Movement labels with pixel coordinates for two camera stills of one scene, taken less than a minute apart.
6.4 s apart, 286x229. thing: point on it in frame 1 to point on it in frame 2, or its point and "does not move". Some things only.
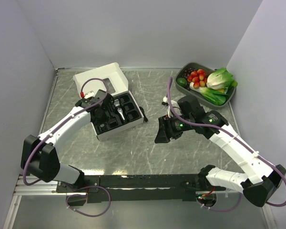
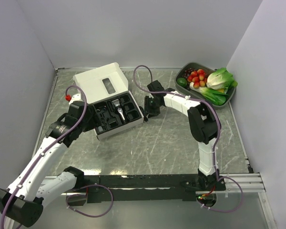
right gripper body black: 177,126 to 151,107
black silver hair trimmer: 119,110 does not move
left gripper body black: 103,118 to 91,121
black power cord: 145,118 does not move
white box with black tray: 123,113 does not move
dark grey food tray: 179,71 does not move
